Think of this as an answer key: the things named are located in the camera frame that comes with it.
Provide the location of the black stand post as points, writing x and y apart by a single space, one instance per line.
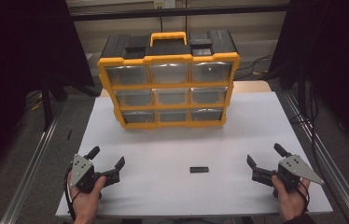
47 109

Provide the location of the person's right hand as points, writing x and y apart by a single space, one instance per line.
290 202

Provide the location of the small black rectangular block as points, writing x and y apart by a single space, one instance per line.
199 170

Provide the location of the clear organizer drawer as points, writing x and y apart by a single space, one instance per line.
133 98

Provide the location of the black curtain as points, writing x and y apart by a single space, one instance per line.
14 62
343 62

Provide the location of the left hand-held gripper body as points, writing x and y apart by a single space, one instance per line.
80 171

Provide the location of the aluminium floor rail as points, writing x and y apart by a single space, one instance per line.
329 165
32 168

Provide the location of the small black floor piece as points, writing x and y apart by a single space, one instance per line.
69 134

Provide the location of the set of clear plastic drawers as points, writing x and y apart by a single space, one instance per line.
210 72

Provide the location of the black horizontal bar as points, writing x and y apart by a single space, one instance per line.
132 14

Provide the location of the yellow black drawer organizer cabinet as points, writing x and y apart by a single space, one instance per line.
169 86

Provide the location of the person's left hand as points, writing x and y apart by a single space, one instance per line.
85 205

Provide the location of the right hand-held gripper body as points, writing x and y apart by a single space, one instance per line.
297 169

